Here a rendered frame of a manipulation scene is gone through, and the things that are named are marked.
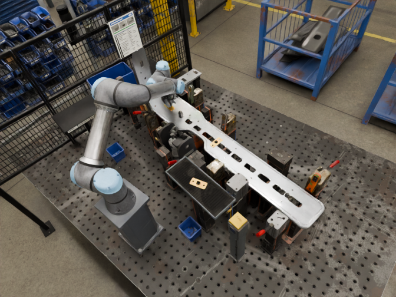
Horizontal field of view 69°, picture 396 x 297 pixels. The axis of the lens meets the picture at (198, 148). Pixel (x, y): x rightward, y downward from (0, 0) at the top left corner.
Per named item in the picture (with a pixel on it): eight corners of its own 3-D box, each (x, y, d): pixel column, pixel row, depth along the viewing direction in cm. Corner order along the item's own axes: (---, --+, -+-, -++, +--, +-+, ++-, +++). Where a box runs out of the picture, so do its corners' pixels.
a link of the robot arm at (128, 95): (135, 88, 124) (187, 76, 166) (115, 83, 127) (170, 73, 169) (135, 114, 128) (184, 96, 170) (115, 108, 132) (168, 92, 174)
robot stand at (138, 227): (141, 255, 170) (119, 228, 139) (118, 235, 180) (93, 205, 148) (164, 228, 179) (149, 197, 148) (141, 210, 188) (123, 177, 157)
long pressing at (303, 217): (330, 203, 148) (331, 202, 147) (303, 233, 140) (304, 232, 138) (165, 87, 218) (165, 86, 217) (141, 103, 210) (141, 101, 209)
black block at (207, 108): (217, 134, 222) (215, 106, 199) (207, 142, 219) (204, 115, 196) (210, 129, 226) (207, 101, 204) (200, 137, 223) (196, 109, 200)
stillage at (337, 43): (302, 33, 417) (316, -41, 343) (358, 49, 380) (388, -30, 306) (255, 77, 367) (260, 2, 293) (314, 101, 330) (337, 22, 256)
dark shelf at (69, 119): (168, 71, 228) (168, 68, 226) (66, 135, 196) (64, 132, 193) (152, 60, 239) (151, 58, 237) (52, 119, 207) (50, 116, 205)
